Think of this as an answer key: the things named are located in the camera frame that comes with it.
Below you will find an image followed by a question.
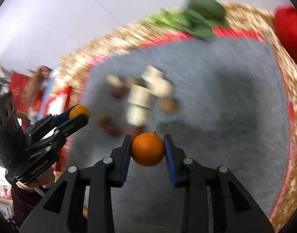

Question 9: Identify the orange tangerine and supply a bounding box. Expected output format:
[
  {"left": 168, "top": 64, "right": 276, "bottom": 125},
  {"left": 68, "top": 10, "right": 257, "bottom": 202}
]
[
  {"left": 131, "top": 133, "right": 165, "bottom": 167},
  {"left": 69, "top": 105, "right": 90, "bottom": 119}
]

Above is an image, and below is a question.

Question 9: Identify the brown longan fruit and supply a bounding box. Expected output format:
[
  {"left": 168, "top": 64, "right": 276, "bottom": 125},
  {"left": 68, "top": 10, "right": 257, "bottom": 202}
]
[
  {"left": 125, "top": 76, "right": 142, "bottom": 88},
  {"left": 157, "top": 98, "right": 179, "bottom": 114},
  {"left": 97, "top": 114, "right": 112, "bottom": 128}
]

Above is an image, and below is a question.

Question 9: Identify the pale round nut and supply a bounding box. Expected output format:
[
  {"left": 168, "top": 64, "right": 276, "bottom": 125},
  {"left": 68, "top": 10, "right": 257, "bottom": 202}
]
[{"left": 106, "top": 74, "right": 124, "bottom": 88}]

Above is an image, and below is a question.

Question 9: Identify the white pastry piece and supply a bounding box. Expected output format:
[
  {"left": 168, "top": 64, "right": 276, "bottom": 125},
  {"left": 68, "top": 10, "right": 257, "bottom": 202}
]
[
  {"left": 127, "top": 84, "right": 152, "bottom": 109},
  {"left": 141, "top": 66, "right": 163, "bottom": 84},
  {"left": 126, "top": 104, "right": 149, "bottom": 127},
  {"left": 148, "top": 77, "right": 173, "bottom": 98}
]

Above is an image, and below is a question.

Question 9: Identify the dark red jujube date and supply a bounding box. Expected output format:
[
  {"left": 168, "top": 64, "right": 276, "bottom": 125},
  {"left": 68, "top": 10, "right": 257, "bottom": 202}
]
[{"left": 126, "top": 126, "right": 145, "bottom": 139}]

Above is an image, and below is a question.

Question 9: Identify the person's left hand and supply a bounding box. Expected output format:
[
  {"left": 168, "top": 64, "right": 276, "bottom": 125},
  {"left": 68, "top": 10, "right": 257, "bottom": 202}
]
[{"left": 16, "top": 167, "right": 55, "bottom": 190}]

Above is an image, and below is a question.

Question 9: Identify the red paper bag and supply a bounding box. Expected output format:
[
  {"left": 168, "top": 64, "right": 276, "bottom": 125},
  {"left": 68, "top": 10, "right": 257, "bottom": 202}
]
[{"left": 8, "top": 72, "right": 46, "bottom": 130}]

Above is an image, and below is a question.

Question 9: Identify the grey felt mat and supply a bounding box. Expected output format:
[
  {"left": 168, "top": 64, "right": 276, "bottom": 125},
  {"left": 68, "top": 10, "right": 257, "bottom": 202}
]
[{"left": 69, "top": 37, "right": 290, "bottom": 232}]

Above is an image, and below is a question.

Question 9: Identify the green leafy vegetable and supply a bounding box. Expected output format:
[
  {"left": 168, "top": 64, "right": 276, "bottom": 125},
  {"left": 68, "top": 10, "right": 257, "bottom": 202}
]
[{"left": 145, "top": 0, "right": 228, "bottom": 39}]

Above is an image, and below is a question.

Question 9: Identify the gold sequin tablecloth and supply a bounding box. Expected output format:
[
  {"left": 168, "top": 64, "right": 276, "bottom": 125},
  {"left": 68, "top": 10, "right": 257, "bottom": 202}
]
[{"left": 52, "top": 2, "right": 297, "bottom": 232}]

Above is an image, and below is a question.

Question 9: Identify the red yarn ball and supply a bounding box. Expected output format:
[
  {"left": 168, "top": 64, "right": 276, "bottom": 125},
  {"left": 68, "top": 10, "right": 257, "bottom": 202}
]
[{"left": 274, "top": 6, "right": 297, "bottom": 64}]

